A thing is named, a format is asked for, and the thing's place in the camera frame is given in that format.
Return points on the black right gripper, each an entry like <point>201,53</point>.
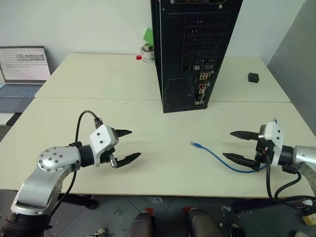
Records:
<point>263,151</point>

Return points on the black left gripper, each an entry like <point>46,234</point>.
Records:
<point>112,158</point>

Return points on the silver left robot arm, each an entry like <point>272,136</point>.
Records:
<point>44,172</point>

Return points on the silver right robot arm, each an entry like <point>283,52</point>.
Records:
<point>302,158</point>

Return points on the crumpled clear plastic wrap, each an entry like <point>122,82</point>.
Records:
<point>155,199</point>

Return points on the small black box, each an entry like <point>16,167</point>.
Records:
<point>253,77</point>

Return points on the black table base foot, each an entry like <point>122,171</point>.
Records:
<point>79,200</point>

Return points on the small red block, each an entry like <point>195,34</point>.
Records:
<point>139,57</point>

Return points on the white tape roll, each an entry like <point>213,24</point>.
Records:
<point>147,54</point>

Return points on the grey leaning board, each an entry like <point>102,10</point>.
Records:
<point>296,61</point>

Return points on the green paper sheet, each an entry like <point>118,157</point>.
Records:
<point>148,35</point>

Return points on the black computer tower case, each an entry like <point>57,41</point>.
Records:
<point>187,49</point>

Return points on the grey open laptop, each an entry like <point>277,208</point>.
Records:
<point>22,74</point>

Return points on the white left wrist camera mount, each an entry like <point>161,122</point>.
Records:
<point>102,138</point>

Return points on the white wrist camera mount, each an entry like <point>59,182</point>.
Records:
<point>274,138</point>
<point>102,138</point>

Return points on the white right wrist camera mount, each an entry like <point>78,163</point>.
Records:
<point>274,138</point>

